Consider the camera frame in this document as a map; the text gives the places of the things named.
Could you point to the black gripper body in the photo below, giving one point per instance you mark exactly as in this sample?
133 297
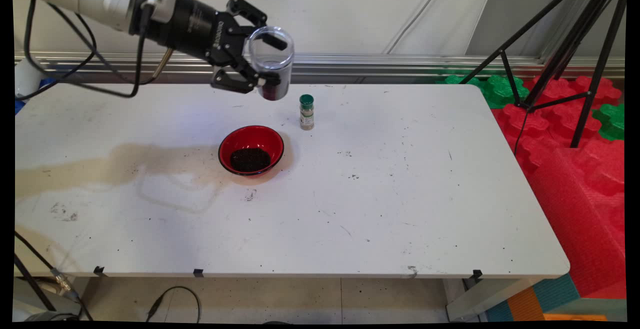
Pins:
195 26

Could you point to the red bowl with black rim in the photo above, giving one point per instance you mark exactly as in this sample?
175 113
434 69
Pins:
250 136

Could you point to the orange foam tile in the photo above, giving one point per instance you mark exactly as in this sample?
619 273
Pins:
575 317
525 305

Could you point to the teal foam tile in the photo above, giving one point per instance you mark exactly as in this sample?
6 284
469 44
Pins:
555 291

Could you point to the grey table leg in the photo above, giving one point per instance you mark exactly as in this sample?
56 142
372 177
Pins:
45 299
480 299

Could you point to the clear jar of black grains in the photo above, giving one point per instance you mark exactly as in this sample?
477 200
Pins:
275 89

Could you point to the black grains pile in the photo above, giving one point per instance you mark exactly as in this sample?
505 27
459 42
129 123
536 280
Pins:
250 160

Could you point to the black tripod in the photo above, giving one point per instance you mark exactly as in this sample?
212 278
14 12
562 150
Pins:
570 41

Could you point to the blue arm base mount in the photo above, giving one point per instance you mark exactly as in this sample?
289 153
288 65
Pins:
19 106

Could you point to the green-capped spice bottle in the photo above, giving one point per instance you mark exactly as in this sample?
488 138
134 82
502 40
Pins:
306 116

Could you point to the aluminium rail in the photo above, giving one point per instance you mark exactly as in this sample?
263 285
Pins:
400 64

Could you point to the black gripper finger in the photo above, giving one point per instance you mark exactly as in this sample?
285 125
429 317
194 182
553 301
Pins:
247 11
235 80

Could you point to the black table edge clip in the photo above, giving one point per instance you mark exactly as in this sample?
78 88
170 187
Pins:
198 272
477 273
99 270

